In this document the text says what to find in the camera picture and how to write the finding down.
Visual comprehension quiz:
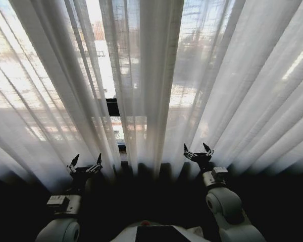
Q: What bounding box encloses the white robot front shell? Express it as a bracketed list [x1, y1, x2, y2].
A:
[113, 219, 206, 242]

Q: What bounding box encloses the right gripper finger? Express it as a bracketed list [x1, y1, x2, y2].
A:
[182, 143, 197, 161]
[202, 142, 215, 158]

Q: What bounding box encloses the white sheer curtain panel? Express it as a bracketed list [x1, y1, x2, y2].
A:
[98, 0, 303, 183]
[0, 0, 122, 190]

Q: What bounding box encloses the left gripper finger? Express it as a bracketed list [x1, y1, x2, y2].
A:
[86, 153, 104, 174]
[67, 153, 80, 175]

